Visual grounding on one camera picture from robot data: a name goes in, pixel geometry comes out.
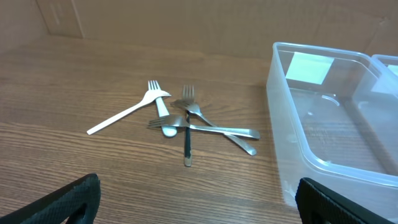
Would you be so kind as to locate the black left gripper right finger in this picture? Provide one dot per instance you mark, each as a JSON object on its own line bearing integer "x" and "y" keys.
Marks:
{"x": 318, "y": 204}

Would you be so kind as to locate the right clear plastic container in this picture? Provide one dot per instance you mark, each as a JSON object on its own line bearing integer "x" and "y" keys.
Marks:
{"x": 386, "y": 84}

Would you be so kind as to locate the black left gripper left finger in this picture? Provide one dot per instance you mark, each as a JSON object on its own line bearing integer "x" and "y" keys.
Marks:
{"x": 77, "y": 202}

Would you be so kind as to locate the clear plastic container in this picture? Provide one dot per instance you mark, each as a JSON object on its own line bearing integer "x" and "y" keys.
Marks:
{"x": 386, "y": 84}
{"x": 328, "y": 126}

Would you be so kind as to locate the black handled metal fork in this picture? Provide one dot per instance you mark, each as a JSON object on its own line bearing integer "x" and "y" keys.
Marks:
{"x": 188, "y": 97}

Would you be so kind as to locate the white plastic fork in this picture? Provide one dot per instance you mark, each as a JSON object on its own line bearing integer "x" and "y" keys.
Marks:
{"x": 149, "y": 97}

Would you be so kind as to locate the left clear plastic container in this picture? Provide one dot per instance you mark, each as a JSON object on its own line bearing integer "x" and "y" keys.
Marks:
{"x": 328, "y": 126}

